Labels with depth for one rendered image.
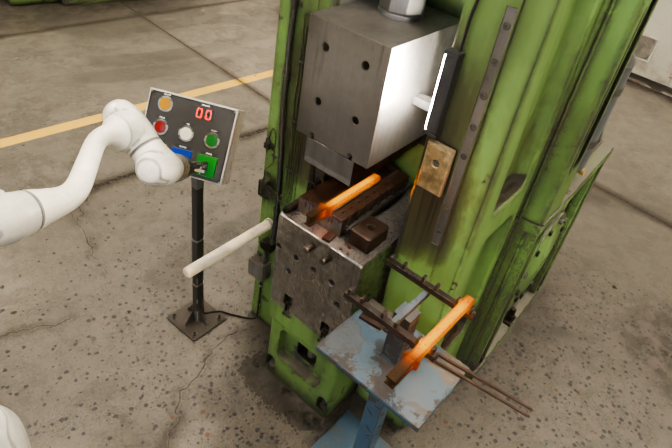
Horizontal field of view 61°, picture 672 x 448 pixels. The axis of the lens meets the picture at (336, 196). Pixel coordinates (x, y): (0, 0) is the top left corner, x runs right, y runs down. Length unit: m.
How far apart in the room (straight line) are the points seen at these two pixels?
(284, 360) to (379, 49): 1.46
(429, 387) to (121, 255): 1.94
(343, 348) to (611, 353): 1.87
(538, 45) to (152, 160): 1.08
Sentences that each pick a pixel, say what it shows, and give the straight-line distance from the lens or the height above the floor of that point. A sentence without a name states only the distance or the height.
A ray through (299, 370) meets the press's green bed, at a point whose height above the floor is 0.15.
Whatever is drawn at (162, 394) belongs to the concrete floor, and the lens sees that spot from 2.66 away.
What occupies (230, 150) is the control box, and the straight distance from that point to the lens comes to 2.09.
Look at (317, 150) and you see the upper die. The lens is 1.88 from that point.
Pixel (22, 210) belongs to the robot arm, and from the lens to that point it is 1.37.
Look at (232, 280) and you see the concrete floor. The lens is 3.07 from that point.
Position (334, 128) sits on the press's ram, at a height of 1.31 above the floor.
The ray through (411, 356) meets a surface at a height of 1.04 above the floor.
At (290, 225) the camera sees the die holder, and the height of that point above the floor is 0.89.
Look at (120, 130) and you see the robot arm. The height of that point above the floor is 1.31.
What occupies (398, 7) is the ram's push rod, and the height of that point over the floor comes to 1.67.
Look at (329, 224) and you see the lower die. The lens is 1.99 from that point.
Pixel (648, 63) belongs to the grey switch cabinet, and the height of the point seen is 0.25.
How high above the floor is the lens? 2.20
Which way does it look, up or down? 36 degrees down
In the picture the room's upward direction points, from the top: 10 degrees clockwise
